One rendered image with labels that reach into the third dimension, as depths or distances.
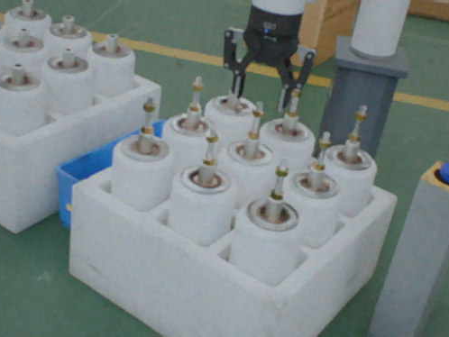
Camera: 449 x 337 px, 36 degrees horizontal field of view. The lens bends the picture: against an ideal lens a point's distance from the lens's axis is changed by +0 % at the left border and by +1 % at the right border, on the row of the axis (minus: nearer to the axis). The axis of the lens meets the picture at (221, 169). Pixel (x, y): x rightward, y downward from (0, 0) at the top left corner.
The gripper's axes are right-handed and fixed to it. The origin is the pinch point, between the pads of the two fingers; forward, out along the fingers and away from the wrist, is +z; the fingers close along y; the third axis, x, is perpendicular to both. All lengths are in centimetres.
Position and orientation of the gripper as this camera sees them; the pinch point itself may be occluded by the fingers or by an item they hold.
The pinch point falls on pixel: (260, 95)
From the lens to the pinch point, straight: 105.5
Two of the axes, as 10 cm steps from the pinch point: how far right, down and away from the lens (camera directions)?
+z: -1.4, 8.5, 5.1
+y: 9.2, 3.0, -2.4
